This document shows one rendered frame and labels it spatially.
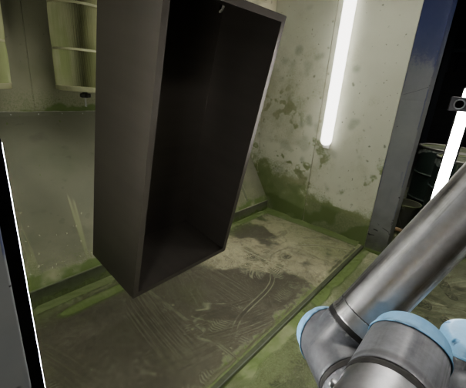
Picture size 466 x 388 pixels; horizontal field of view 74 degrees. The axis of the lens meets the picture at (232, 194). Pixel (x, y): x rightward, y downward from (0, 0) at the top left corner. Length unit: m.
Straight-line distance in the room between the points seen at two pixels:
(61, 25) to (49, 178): 0.92
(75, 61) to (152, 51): 1.22
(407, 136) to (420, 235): 2.35
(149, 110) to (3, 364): 0.73
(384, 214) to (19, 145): 2.81
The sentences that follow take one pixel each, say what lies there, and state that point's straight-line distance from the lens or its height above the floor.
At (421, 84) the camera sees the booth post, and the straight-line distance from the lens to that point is 2.84.
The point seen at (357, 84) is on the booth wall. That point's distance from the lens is 2.97.
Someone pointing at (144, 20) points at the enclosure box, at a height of 1.52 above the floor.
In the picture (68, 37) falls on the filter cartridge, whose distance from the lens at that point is 2.21.
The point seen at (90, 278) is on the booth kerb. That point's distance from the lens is 2.29.
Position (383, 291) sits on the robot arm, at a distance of 0.53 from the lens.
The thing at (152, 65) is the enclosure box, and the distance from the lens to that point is 1.01.
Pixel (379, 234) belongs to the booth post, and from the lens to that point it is 3.07.
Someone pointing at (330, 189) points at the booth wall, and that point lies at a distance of 3.12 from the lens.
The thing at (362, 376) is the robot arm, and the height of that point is 1.11.
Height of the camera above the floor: 1.36
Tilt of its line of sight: 19 degrees down
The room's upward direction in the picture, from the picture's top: 4 degrees clockwise
